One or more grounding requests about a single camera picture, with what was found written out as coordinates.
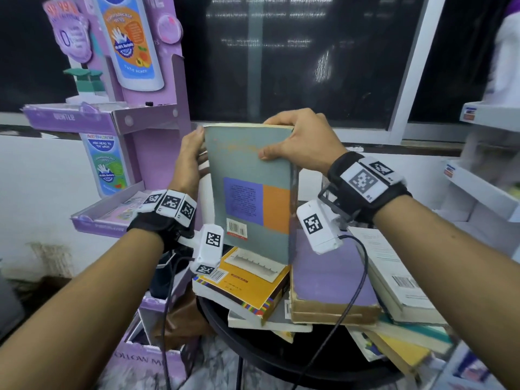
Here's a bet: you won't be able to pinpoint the black right wrist strap with markers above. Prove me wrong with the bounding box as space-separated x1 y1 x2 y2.
327 151 413 225

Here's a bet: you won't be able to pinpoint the thin white book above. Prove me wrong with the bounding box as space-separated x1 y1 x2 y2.
227 292 314 334

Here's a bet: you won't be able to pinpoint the person's right hand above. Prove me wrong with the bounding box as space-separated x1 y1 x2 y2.
258 108 348 177

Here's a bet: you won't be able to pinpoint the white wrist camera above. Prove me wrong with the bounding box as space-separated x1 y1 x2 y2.
296 199 347 255
189 223 224 277

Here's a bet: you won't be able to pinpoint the person's right forearm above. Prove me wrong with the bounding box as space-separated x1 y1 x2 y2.
372 195 520 364

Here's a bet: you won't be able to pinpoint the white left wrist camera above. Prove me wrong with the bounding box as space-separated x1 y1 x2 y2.
189 223 224 277

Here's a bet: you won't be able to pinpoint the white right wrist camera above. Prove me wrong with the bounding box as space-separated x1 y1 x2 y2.
296 199 347 255

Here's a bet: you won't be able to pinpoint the thick white book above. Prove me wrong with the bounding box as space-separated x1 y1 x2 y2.
347 225 448 326

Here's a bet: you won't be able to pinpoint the green capped bottles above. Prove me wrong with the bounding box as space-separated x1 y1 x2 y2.
63 67 111 105

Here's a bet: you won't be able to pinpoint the round black table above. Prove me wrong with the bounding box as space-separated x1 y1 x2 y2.
197 295 408 390

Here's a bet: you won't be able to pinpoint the black left wrist strap with markers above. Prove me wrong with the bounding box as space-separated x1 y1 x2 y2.
127 189 199 253

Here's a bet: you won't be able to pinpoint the grey book purple orange squares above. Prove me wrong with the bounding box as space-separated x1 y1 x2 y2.
203 123 301 265

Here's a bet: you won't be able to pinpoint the plain yellow book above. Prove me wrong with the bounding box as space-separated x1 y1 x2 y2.
366 332 432 379

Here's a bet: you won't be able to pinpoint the dark blue box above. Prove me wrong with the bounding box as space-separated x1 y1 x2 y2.
149 251 191 301

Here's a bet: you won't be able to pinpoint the purple covered old book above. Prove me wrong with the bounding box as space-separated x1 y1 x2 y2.
289 229 383 326

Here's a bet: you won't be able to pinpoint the person's left hand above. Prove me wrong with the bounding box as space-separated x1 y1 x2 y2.
170 126 210 197

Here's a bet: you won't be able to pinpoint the purple cardboard display stand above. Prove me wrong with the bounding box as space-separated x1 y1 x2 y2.
22 0 200 390

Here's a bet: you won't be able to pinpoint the black wrist strap with markers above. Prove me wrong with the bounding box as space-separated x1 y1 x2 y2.
127 189 199 253
327 151 413 225

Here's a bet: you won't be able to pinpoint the person's left forearm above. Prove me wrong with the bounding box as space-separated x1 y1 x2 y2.
0 229 164 390

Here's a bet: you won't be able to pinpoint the book with colourful picture cover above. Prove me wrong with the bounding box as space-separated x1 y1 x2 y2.
347 327 387 363

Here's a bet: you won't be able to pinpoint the white shelf unit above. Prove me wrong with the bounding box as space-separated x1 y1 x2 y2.
442 100 520 240

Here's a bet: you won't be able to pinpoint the black right camera cable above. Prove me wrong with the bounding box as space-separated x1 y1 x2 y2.
290 234 369 390

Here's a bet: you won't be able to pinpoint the book with teal edge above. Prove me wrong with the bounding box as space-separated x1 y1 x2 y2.
345 313 454 356

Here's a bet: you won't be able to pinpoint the white printed carton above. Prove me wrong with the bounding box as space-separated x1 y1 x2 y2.
418 340 520 390

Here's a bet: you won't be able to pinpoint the yellow book with striped edge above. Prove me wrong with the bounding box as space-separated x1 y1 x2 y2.
192 246 291 326

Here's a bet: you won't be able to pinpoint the leaflets in purple tray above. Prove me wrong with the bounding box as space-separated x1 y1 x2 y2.
97 191 152 225

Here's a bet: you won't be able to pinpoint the brown paper bag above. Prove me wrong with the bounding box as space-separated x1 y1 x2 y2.
154 286 217 350

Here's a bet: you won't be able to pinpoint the white window frame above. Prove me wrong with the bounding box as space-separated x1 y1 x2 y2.
0 0 520 147

